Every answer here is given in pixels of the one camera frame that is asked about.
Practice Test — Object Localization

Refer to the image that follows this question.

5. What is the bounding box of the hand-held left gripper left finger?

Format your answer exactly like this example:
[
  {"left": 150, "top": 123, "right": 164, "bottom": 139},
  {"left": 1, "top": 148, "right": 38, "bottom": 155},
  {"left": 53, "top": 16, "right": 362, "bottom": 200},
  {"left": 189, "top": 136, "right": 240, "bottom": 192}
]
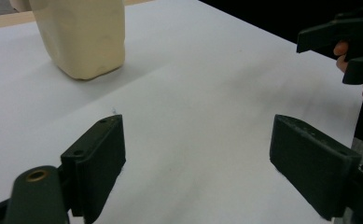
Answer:
[{"left": 60, "top": 114, "right": 127, "bottom": 224}]

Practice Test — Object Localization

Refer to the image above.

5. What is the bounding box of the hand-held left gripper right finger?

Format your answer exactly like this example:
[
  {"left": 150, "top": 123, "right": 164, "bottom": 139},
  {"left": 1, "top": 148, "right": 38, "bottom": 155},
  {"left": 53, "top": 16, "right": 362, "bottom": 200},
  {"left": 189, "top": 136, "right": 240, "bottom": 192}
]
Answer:
[{"left": 269, "top": 114, "right": 362, "bottom": 222}]

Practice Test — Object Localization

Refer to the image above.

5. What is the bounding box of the beige square pen holder cup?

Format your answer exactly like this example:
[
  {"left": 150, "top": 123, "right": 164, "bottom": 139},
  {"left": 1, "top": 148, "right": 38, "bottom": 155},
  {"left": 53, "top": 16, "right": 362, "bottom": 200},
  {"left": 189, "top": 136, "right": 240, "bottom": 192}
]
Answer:
[{"left": 9, "top": 0, "right": 127, "bottom": 81}]

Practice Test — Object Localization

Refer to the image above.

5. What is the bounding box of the black curtain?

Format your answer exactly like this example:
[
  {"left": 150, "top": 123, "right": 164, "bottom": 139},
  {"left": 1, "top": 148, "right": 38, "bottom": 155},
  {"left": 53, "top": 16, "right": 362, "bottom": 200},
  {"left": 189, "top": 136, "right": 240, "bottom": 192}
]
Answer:
[{"left": 199, "top": 0, "right": 363, "bottom": 45}]

